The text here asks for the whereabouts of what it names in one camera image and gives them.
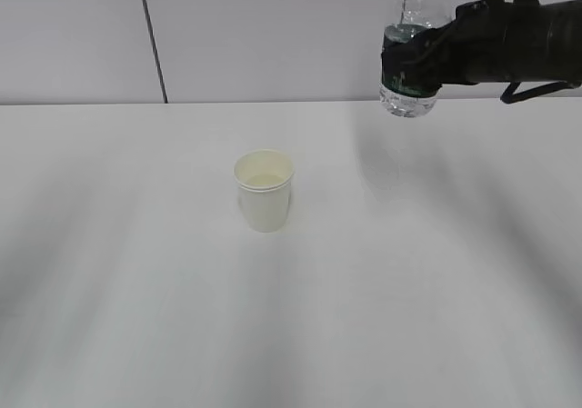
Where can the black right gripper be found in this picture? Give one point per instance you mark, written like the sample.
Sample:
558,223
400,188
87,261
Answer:
476,43

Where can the white paper cup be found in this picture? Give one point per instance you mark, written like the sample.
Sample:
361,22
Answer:
264,180

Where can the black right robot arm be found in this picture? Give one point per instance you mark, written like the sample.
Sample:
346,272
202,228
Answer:
535,49

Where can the clear plastic water bottle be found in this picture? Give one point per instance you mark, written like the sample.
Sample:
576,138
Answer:
405,90

